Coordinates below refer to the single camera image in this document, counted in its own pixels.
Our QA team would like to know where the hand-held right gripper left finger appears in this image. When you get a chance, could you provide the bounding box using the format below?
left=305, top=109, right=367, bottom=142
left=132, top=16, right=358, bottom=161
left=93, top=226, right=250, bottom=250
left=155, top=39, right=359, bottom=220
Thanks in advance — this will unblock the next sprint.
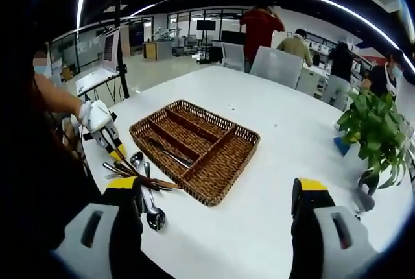
left=51, top=176, right=144, bottom=279

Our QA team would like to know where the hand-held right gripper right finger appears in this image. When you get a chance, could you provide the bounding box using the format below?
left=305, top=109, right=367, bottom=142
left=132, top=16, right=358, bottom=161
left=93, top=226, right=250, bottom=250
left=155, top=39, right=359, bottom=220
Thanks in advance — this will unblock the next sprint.
left=290, top=177, right=379, bottom=279

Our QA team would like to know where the silver metal spoon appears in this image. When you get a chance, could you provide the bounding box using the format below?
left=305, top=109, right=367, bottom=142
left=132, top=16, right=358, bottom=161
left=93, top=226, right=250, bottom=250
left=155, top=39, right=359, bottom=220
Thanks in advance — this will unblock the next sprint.
left=130, top=151, right=145, bottom=179
left=142, top=162, right=167, bottom=232

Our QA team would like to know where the silver metal knife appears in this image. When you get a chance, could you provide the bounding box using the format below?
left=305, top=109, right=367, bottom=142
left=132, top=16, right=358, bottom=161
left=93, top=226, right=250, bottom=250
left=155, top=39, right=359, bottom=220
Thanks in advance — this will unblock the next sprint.
left=148, top=138, right=194, bottom=169

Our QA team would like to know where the brown wicker utensil storage tray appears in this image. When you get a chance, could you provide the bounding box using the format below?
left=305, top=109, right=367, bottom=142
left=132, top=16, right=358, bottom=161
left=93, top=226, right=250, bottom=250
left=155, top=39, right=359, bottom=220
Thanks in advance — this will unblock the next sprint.
left=128, top=99, right=261, bottom=208

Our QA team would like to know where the person's left hand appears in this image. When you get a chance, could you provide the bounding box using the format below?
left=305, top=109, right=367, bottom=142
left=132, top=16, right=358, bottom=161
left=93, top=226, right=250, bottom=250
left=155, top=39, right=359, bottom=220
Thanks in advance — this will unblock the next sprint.
left=78, top=100, right=93, bottom=127

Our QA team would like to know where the black tripod pole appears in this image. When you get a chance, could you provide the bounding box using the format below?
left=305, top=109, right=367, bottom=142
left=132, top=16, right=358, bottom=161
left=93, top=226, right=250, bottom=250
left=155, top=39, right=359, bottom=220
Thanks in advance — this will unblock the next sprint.
left=113, top=0, right=130, bottom=100

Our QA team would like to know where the person's dark clothed torso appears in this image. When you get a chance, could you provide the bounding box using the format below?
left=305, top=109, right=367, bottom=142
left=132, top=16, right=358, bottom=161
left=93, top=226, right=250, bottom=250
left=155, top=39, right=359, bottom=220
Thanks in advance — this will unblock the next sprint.
left=9, top=74, right=108, bottom=254

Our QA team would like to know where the black grey handheld device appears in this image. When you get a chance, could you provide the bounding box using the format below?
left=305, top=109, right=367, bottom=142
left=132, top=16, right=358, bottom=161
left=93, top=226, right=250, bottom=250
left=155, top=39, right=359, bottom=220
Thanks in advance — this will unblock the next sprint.
left=356, top=168, right=380, bottom=213

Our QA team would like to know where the yellow front cabinet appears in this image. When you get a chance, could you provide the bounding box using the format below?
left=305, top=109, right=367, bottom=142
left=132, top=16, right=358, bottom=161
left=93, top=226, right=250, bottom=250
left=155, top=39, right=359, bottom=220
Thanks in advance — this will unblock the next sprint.
left=142, top=41, right=172, bottom=61

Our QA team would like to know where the blue cloth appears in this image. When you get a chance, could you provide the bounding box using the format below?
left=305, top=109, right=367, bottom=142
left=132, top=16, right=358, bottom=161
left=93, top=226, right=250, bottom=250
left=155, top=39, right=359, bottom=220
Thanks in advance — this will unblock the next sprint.
left=333, top=136, right=353, bottom=156

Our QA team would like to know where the short ceiling light strip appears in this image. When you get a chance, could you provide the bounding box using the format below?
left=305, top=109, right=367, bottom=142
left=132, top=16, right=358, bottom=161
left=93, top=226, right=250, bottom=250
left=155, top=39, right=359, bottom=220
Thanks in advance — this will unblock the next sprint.
left=130, top=3, right=156, bottom=18
left=76, top=0, right=89, bottom=30

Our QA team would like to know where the green potted plant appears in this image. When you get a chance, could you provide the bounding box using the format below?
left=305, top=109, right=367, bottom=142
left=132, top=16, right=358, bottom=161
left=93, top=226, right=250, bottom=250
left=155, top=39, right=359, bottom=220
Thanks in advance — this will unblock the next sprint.
left=337, top=90, right=411, bottom=189

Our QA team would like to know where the black television on stand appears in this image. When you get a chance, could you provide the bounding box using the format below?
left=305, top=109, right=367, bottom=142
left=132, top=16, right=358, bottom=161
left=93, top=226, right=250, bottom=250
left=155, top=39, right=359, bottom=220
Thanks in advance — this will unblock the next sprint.
left=196, top=19, right=217, bottom=32

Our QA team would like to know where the white office chair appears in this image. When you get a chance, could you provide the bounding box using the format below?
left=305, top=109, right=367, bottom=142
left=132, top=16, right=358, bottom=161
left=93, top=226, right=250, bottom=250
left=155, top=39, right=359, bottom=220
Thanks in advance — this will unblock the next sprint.
left=220, top=42, right=246, bottom=71

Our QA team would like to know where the wide black monitor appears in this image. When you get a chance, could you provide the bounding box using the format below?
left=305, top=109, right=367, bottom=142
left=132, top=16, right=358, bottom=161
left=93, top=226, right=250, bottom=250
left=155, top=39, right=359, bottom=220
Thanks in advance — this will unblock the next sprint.
left=220, top=30, right=244, bottom=45

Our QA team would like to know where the grey office chair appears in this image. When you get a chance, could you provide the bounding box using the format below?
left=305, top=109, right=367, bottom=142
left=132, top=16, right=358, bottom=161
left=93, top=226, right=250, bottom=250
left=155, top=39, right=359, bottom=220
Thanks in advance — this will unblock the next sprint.
left=249, top=46, right=304, bottom=89

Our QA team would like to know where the shelving unit with white boxes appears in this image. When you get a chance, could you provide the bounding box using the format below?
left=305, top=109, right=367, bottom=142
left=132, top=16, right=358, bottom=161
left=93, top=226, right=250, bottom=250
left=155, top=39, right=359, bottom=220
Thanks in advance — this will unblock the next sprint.
left=304, top=30, right=374, bottom=75

